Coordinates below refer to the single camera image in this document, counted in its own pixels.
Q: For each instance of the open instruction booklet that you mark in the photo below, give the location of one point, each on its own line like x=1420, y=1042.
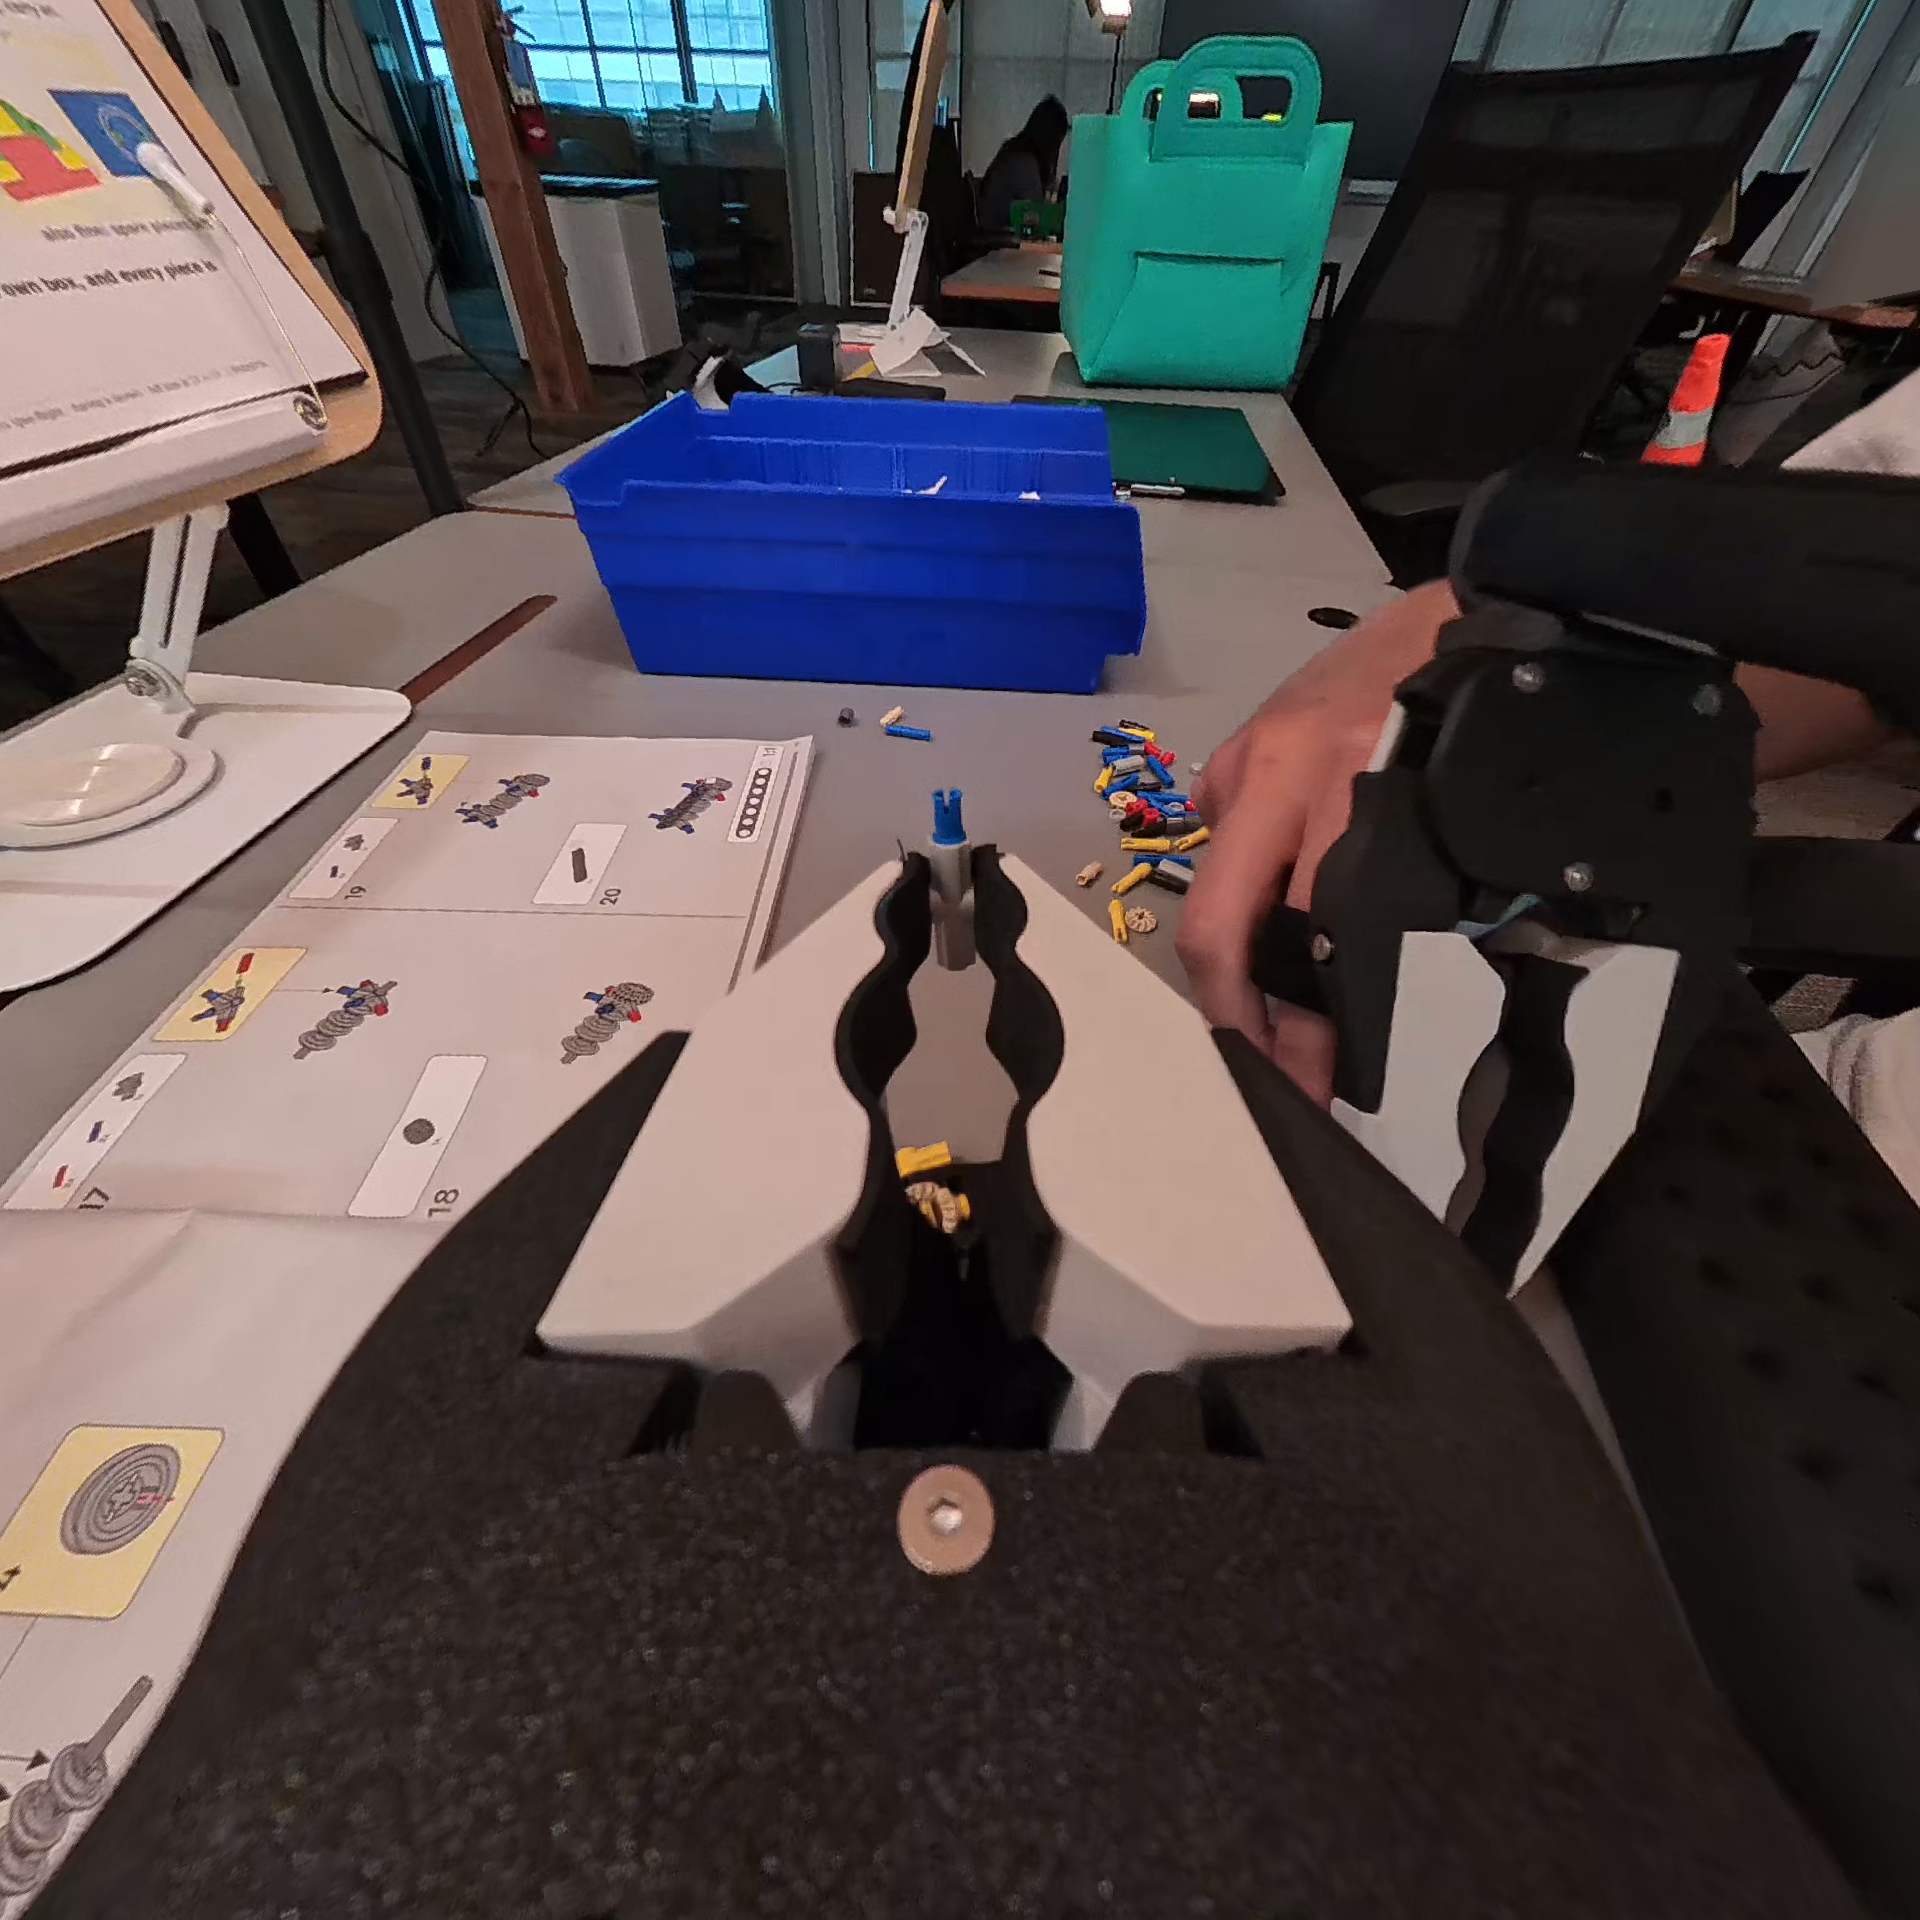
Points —
x=452, y=1050

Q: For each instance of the black metal pole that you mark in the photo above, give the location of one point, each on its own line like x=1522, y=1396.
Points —
x=359, y=302

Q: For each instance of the person's right hand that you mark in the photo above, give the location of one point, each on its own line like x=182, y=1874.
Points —
x=1292, y=781

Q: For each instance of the person's right forearm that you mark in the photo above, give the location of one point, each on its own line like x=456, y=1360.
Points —
x=1818, y=719

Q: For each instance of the black office chair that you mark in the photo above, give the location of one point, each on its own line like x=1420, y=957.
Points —
x=1500, y=302

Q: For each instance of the orange traffic cone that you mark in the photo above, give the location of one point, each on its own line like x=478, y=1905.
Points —
x=1694, y=407

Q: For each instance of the wooden post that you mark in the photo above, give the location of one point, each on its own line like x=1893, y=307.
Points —
x=516, y=227

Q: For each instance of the scattered lego pins and connectors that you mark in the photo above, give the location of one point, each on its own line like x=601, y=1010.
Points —
x=1146, y=811

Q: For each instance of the long dark lego chassis assembly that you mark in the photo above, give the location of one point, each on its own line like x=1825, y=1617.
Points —
x=923, y=1156

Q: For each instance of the teal tote bag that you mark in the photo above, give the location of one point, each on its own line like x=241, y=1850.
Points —
x=1200, y=256

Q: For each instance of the white desk stand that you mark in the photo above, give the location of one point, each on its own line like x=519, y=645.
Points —
x=917, y=339

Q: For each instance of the printed paper sheet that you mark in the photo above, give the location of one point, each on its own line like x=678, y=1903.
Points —
x=119, y=302

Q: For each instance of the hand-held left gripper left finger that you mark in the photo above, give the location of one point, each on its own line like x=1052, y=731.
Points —
x=706, y=1200

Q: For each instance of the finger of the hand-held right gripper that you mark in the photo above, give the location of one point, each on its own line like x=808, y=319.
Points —
x=1628, y=1038
x=1418, y=1050

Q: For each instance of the blue plastic bin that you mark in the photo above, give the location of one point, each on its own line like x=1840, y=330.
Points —
x=857, y=569

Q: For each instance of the dark green folder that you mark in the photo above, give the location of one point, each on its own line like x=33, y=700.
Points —
x=1171, y=443

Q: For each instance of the white document stand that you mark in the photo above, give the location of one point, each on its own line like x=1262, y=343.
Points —
x=303, y=719

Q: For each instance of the white cabinet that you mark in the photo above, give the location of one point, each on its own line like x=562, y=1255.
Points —
x=616, y=270

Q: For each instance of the grey lego axle connector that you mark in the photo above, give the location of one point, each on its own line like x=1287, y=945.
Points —
x=950, y=898

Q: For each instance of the red fire extinguisher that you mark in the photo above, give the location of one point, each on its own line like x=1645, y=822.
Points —
x=528, y=112

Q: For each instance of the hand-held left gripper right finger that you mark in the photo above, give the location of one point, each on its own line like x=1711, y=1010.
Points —
x=1200, y=1200

